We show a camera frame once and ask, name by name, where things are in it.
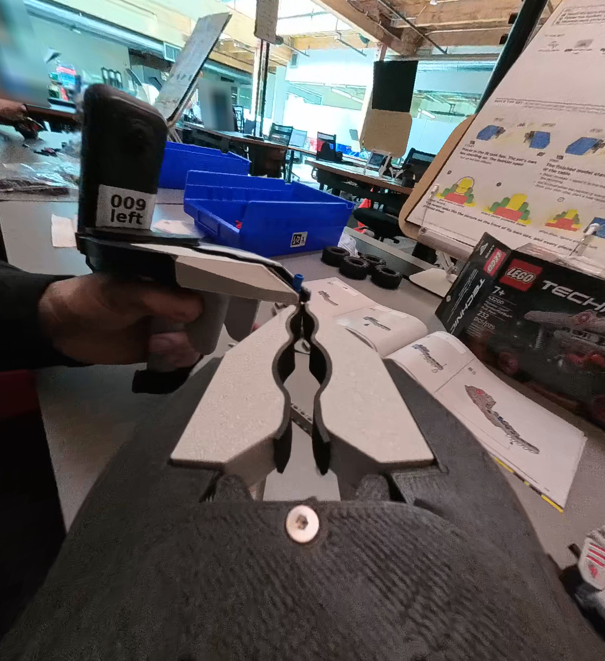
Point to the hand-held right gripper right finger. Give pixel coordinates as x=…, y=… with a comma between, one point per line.
x=369, y=413

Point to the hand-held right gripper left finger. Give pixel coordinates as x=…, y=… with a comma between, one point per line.
x=235, y=408

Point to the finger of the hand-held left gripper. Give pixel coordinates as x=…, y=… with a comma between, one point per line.
x=230, y=276

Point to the blue toy axle pin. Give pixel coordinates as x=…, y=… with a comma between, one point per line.
x=297, y=281

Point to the person's left hand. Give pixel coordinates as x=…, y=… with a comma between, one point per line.
x=101, y=315

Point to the blue bin with square tag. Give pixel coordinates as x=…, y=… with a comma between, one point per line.
x=261, y=227

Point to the white paper slip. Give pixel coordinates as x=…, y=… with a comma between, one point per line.
x=173, y=227
x=63, y=230

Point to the blue storage bin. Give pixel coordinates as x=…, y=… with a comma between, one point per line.
x=204, y=162

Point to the plastic bag of toy parts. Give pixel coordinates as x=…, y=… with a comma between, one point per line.
x=23, y=183

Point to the tilted grey display board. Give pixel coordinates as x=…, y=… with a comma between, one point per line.
x=194, y=62

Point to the open instruction booklet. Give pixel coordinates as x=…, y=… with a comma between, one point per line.
x=488, y=428

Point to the white board stand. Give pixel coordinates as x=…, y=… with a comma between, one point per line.
x=431, y=281

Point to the black toy set box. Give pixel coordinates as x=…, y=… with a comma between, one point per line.
x=540, y=320

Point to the paper sign on black pole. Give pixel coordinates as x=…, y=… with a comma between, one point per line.
x=266, y=20

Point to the tan board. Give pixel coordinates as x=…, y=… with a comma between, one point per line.
x=385, y=131

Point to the instruction sheet on stand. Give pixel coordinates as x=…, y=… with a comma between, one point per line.
x=433, y=178

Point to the black hanging panel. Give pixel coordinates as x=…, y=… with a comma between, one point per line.
x=395, y=85

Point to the black hoodie with rose print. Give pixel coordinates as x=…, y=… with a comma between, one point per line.
x=2, y=516

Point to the printed instruction sheet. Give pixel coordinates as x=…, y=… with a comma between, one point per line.
x=540, y=129

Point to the black metal pole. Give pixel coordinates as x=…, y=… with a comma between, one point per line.
x=519, y=41

